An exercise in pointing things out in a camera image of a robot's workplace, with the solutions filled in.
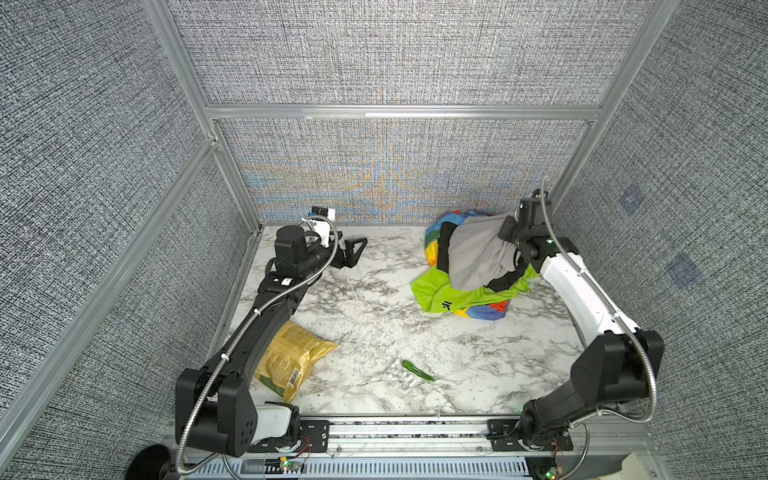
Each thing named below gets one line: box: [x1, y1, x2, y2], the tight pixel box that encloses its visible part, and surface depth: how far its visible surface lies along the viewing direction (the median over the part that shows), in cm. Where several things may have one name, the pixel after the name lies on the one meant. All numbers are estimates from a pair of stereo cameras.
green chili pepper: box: [402, 359, 436, 382], surface depth 85 cm
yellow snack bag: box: [254, 321, 340, 403], surface depth 81 cm
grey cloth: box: [448, 215, 521, 291], surface depth 92 cm
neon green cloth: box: [412, 265, 540, 314], surface depth 98 cm
